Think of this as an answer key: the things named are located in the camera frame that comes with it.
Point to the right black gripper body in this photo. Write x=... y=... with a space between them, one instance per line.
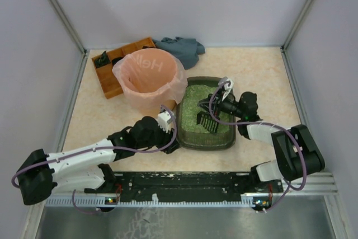
x=213 y=104

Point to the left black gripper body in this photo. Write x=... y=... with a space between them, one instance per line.
x=170 y=144

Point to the black litter scoop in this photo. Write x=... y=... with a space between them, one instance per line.
x=207 y=122

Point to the dark litter box tray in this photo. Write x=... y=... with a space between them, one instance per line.
x=193 y=136

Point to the pink bag-lined trash bin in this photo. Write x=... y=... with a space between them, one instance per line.
x=151 y=78

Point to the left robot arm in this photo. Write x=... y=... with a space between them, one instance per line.
x=87 y=169

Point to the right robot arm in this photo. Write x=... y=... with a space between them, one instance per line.
x=297 y=154

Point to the blue-grey cloth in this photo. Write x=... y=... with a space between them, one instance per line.
x=186 y=50

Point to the orange compartment tray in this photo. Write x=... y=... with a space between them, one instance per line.
x=109 y=84

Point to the dark rolled item middle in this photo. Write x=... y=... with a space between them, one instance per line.
x=115 y=60

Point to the dark rolled item far left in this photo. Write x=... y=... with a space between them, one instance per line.
x=102 y=60

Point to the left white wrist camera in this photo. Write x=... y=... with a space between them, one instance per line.
x=165 y=119

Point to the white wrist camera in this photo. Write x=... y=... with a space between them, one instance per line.
x=165 y=119
x=225 y=87

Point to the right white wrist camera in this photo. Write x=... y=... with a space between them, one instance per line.
x=225 y=87

